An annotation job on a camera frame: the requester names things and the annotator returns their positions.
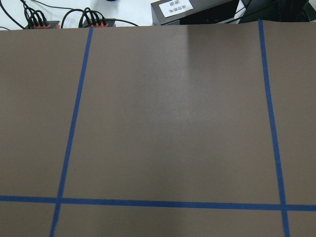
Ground small circuit board near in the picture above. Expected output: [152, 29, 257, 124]
[79, 7, 116, 28]

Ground small circuit board far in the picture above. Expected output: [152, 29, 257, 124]
[24, 7, 60, 30]

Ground small circuit board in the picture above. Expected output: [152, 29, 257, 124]
[24, 7, 60, 30]
[79, 7, 116, 28]

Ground brown paper table cover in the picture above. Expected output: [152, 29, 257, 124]
[0, 20, 316, 237]

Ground black box with label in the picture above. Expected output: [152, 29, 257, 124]
[151, 0, 239, 26]

